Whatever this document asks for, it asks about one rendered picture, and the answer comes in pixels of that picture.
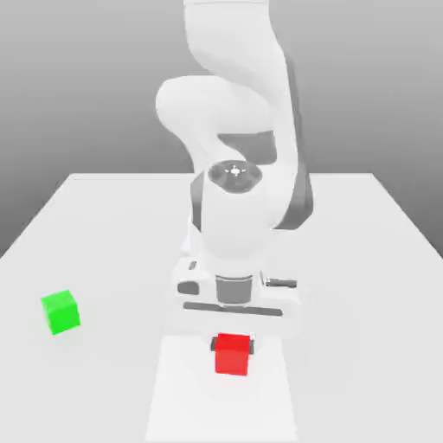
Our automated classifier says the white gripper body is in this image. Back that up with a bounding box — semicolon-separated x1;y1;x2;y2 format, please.
172;291;303;342

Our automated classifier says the small red cube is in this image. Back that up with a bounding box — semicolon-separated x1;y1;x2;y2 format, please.
214;332;252;377

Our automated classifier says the small green cube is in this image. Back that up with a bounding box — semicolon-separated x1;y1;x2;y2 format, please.
40;289;81;336

